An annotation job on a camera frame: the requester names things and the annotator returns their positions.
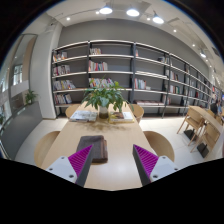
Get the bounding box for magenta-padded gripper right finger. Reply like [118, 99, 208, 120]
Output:
[132, 144, 180, 187]

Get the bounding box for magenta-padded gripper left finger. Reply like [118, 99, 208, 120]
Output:
[44, 144, 95, 188]

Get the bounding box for zigzag striped brown towel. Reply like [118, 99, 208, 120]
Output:
[76, 134, 109, 164]

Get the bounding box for slatted wooden chair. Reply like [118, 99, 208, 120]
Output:
[176, 106, 205, 146]
[190, 123, 221, 158]

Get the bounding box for large white book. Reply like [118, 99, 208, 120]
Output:
[69, 109, 99, 123]

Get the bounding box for yellow-green cover book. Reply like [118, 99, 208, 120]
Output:
[108, 111, 135, 124]

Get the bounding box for small potted plant on ledge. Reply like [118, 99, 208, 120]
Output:
[24, 89, 39, 105]

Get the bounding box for person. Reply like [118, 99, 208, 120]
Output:
[209, 99, 223, 116]

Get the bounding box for green potted plant white pot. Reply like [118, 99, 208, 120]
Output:
[81, 78, 134, 120]

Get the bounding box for grey bookshelf unit with books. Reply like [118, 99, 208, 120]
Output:
[50, 39, 218, 118]

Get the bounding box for ceiling spot lights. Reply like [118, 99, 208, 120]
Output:
[64, 4, 208, 60]

